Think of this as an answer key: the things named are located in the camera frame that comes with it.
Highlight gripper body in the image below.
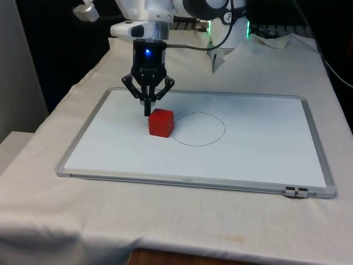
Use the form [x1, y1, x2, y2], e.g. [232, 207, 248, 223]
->
[131, 38, 168, 84]

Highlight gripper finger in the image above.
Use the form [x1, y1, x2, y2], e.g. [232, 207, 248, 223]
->
[147, 77, 175, 116]
[121, 73, 149, 116]

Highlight red cube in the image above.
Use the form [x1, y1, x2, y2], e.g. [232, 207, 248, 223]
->
[148, 108, 175, 138]

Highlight whiteboard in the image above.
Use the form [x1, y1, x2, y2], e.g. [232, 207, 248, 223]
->
[55, 87, 338, 200]

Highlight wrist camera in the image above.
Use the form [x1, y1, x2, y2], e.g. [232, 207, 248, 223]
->
[110, 21, 152, 38]

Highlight black cable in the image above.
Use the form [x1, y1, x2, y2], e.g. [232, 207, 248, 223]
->
[166, 10, 234, 51]
[293, 0, 353, 88]

